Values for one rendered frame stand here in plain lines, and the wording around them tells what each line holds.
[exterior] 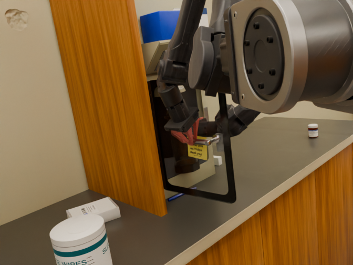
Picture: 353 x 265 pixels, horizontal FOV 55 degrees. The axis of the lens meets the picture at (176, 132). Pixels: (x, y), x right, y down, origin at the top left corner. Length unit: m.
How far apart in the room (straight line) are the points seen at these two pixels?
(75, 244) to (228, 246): 0.54
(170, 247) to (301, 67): 0.77
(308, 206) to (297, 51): 1.37
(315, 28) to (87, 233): 0.68
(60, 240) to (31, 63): 0.81
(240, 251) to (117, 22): 0.86
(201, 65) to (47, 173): 1.09
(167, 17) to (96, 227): 0.67
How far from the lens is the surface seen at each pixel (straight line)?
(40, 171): 1.49
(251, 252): 1.31
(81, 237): 0.84
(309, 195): 1.64
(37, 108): 1.46
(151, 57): 1.12
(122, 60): 1.11
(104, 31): 1.17
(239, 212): 1.14
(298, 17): 0.32
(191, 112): 0.98
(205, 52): 0.52
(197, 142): 1.01
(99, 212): 1.22
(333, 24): 0.35
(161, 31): 1.11
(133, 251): 1.02
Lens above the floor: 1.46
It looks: 13 degrees down
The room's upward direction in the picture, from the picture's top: 8 degrees counter-clockwise
